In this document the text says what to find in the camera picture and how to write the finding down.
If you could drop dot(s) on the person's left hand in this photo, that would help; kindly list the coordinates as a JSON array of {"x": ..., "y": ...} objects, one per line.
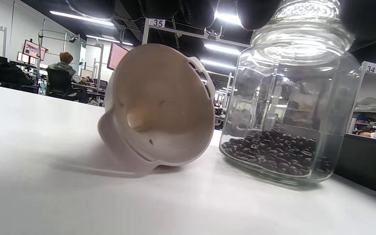
[{"x": 175, "y": 8}]

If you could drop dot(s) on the beige plastic funnel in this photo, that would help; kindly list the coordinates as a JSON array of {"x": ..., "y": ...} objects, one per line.
[{"x": 162, "y": 98}]

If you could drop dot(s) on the clear glass jar lid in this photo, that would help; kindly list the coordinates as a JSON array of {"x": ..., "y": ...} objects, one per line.
[{"x": 302, "y": 32}]

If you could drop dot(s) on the heap of stored coffee beans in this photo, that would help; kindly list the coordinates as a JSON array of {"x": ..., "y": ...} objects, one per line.
[{"x": 273, "y": 153}]

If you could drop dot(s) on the white number sign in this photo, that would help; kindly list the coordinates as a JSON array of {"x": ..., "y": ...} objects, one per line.
[
  {"x": 157, "y": 23},
  {"x": 370, "y": 68}
]

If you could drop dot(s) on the ceiling light strip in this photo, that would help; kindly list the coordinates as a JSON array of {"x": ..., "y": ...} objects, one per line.
[
  {"x": 217, "y": 63},
  {"x": 80, "y": 18}
]

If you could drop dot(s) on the computer monitor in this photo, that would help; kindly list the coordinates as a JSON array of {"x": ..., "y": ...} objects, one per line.
[
  {"x": 116, "y": 55},
  {"x": 33, "y": 49}
]

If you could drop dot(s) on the black office chair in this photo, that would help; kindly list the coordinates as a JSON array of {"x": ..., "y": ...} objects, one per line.
[{"x": 57, "y": 81}]

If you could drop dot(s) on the clear glass jar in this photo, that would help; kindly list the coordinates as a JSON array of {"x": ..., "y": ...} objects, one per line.
[{"x": 305, "y": 91}]

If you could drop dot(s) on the white storage shelf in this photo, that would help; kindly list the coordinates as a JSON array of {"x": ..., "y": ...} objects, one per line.
[{"x": 374, "y": 106}]

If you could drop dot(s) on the black desk partition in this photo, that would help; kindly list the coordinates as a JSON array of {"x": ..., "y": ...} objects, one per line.
[{"x": 367, "y": 163}]

